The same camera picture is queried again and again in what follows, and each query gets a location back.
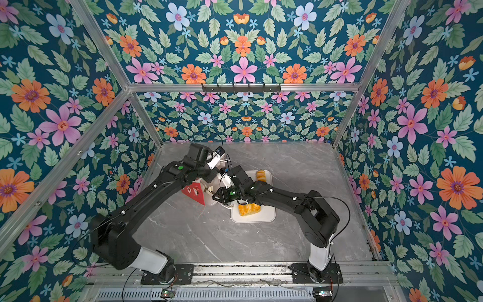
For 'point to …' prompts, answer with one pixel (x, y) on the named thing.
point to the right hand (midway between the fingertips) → (214, 196)
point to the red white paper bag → (202, 191)
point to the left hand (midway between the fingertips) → (215, 162)
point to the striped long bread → (261, 175)
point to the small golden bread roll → (245, 209)
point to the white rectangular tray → (265, 214)
